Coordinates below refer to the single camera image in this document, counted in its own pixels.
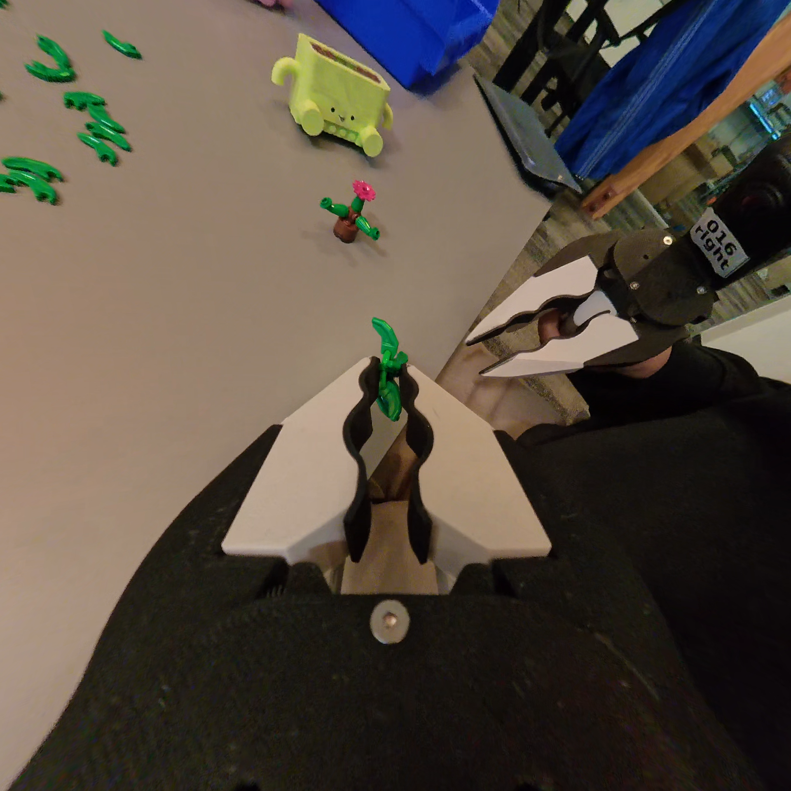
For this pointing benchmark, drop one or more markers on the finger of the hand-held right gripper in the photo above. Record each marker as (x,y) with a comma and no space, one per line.
(574,352)
(550,287)

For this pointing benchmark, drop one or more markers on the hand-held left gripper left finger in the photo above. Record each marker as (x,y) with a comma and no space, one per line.
(278,494)

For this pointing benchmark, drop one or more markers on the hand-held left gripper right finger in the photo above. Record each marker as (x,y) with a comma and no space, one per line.
(482,494)

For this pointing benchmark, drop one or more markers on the green toy plant stem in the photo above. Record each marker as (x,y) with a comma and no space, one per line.
(386,337)

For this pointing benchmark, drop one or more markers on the person's right forearm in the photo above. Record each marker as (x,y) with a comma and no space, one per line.
(680,386)

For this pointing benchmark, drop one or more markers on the person's right hand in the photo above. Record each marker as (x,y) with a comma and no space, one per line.
(554,326)

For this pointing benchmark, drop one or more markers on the dark flat panel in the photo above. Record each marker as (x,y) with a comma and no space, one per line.
(525,142)

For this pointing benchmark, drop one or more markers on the wooden beam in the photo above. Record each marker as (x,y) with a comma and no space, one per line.
(698,123)

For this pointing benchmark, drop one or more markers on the blue fabric cover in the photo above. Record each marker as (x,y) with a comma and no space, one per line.
(667,80)

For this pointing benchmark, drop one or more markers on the black zip jacket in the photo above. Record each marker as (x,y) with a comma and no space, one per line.
(680,525)

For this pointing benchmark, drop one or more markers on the toy potted pink flower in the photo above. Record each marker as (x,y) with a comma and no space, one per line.
(347,227)

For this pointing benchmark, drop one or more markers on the blue plastic bin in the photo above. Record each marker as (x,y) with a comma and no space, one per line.
(420,31)

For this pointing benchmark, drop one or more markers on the yellow-green toy toaster figure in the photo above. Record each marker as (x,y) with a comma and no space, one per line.
(333,86)

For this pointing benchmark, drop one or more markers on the scattered green toy leaves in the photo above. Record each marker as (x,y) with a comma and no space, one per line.
(105,131)

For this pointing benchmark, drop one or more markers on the black metal frame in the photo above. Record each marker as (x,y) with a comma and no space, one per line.
(571,68)

